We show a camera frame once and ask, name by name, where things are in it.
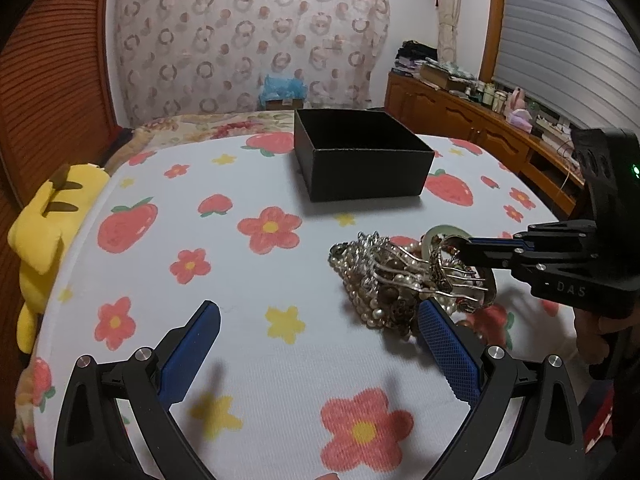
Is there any silver rhinestone bangle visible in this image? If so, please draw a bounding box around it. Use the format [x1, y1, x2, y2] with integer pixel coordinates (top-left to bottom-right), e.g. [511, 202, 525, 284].
[428, 242, 497, 311]

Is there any pale green jade bangle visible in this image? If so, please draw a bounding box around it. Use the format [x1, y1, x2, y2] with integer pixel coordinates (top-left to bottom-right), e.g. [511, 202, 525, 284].
[422, 224, 500, 309]

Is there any white pearl necklace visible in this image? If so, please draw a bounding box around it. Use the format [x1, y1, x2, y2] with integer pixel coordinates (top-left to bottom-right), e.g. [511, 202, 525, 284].
[327, 231, 436, 334]

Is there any black open jewelry box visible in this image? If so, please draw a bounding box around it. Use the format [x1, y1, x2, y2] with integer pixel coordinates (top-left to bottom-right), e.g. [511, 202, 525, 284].
[294, 108, 435, 203]

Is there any right hand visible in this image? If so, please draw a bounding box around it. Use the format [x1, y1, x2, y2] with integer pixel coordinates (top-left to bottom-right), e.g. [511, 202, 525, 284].
[574, 304, 640, 364]

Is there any wooden sideboard cabinet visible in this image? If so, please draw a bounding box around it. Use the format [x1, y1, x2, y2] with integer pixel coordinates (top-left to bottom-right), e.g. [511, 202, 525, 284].
[384, 72, 584, 219]

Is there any strawberry flower white cloth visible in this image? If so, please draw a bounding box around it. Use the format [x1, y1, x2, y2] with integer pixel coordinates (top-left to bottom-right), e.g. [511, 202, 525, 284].
[20, 133, 553, 479]

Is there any pink tissue box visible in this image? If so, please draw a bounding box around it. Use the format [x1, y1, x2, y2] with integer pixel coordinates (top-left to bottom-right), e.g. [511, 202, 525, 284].
[506, 108, 533, 133]

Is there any pink rabbit figure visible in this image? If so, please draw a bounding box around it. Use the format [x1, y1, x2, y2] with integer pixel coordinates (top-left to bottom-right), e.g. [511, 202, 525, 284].
[506, 88, 526, 113]

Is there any grey window blind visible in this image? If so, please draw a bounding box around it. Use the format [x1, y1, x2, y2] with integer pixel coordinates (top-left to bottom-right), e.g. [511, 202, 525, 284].
[494, 0, 639, 132]

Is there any yellow plush toy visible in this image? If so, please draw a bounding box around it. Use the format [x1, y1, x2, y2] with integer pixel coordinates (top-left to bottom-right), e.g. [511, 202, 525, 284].
[8, 164, 110, 354]

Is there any folded clothes stack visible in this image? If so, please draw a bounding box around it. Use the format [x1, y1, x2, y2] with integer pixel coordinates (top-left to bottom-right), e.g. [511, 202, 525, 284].
[392, 40, 438, 77]

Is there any floral bed quilt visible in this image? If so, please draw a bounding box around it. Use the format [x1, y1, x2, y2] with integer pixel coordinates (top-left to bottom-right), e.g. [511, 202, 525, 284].
[102, 110, 294, 174]

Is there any cardboard box blue bag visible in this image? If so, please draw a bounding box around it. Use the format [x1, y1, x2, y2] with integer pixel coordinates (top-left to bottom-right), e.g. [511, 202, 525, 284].
[259, 76, 307, 110]

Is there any tied beige side curtain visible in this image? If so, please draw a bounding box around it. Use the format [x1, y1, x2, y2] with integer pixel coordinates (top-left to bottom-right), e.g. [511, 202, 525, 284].
[437, 0, 461, 63]

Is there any brown louvered wardrobe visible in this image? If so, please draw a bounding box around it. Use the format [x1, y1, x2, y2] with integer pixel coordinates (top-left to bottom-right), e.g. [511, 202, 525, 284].
[0, 0, 124, 311]

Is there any circle pattern sheer curtain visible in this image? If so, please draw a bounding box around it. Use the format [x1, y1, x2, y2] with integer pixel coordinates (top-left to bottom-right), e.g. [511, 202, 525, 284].
[114, 0, 390, 127]

